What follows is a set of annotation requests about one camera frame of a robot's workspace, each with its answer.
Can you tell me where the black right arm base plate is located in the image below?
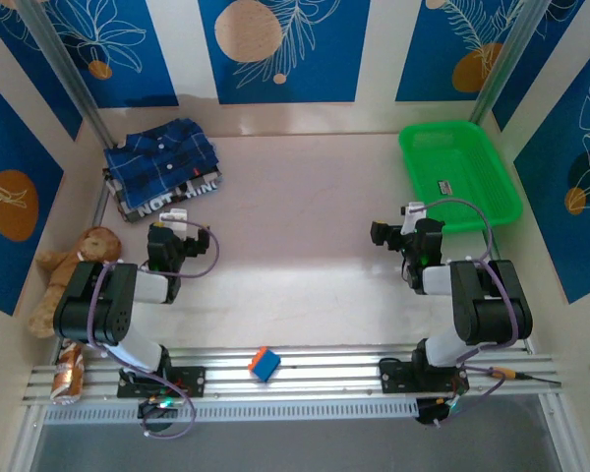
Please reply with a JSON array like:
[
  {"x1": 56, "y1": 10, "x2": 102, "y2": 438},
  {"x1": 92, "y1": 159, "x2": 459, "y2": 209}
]
[{"x1": 378, "y1": 357, "x2": 471, "y2": 395}]

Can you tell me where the orange-handled screwdriver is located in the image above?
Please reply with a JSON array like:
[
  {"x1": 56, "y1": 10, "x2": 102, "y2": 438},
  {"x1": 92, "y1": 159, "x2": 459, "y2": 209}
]
[{"x1": 488, "y1": 366, "x2": 562, "y2": 385}]

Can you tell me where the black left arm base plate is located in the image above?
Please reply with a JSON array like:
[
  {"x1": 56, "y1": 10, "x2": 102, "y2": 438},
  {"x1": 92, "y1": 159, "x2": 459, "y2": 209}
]
[{"x1": 116, "y1": 364, "x2": 207, "y2": 399}]

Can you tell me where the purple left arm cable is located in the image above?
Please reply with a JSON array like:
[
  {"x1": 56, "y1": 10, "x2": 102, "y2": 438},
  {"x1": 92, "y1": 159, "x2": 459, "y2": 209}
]
[{"x1": 86, "y1": 220, "x2": 221, "y2": 440}]

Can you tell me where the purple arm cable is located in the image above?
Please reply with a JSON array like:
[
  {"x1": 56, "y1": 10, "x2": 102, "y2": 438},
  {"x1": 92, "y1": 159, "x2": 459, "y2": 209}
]
[
  {"x1": 412, "y1": 198, "x2": 518, "y2": 429},
  {"x1": 86, "y1": 220, "x2": 221, "y2": 440}
]

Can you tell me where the black electronics board with LED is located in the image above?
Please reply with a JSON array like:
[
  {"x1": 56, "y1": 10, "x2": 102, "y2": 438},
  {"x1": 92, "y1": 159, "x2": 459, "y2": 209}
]
[
  {"x1": 136, "y1": 396, "x2": 181, "y2": 420},
  {"x1": 415, "y1": 395, "x2": 466, "y2": 428}
]

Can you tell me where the blue plaid long sleeve shirt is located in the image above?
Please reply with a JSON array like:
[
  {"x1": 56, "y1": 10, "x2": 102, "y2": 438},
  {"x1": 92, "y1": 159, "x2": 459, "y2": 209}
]
[{"x1": 102, "y1": 117, "x2": 221, "y2": 210}]

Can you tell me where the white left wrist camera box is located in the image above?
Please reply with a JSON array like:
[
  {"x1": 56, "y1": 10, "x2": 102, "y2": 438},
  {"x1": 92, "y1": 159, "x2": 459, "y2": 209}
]
[{"x1": 157, "y1": 209, "x2": 187, "y2": 233}]

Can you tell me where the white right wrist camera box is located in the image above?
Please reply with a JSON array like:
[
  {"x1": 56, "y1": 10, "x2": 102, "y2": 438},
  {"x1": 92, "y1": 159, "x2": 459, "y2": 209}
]
[{"x1": 401, "y1": 201, "x2": 428, "y2": 235}]

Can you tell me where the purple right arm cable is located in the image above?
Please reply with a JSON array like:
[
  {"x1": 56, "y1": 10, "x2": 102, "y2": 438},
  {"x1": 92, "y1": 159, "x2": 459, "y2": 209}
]
[{"x1": 412, "y1": 198, "x2": 518, "y2": 429}]

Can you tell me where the orange blue block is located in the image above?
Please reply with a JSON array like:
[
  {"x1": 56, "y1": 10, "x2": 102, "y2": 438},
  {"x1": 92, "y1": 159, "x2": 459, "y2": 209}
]
[{"x1": 248, "y1": 346, "x2": 282, "y2": 384}]

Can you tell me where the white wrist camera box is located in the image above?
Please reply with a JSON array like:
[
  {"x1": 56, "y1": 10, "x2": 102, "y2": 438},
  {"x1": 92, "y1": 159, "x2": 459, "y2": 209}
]
[
  {"x1": 157, "y1": 209, "x2": 187, "y2": 233},
  {"x1": 401, "y1": 201, "x2": 428, "y2": 235}
]

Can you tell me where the orange snack packet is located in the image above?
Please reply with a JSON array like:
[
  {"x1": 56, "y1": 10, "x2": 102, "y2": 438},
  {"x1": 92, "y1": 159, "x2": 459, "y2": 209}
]
[{"x1": 50, "y1": 341, "x2": 86, "y2": 407}]

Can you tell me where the brown teddy bear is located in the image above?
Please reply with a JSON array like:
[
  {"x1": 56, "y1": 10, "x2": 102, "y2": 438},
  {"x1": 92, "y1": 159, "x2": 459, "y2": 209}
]
[{"x1": 28, "y1": 226, "x2": 124, "y2": 339}]

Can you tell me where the aluminium frame post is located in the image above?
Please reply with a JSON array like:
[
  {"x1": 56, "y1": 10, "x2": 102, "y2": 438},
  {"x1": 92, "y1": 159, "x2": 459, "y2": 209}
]
[
  {"x1": 15, "y1": 0, "x2": 118, "y2": 154},
  {"x1": 460, "y1": 0, "x2": 555, "y2": 147}
]

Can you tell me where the green plastic basket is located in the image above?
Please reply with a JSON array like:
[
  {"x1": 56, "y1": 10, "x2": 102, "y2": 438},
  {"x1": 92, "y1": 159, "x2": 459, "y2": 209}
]
[{"x1": 397, "y1": 120, "x2": 525, "y2": 233}]

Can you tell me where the white slotted cable duct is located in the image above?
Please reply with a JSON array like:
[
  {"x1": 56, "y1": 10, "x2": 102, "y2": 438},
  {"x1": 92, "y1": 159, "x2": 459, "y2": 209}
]
[{"x1": 42, "y1": 398, "x2": 420, "y2": 427}]

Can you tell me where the aluminium mounting rail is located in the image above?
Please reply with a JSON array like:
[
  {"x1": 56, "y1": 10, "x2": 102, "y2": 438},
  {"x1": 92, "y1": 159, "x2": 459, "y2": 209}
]
[{"x1": 22, "y1": 345, "x2": 562, "y2": 407}]

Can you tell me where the black-white checkered shirt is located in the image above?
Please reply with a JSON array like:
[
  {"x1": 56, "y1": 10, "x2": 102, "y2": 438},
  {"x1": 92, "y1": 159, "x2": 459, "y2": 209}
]
[{"x1": 105, "y1": 169, "x2": 223, "y2": 223}]

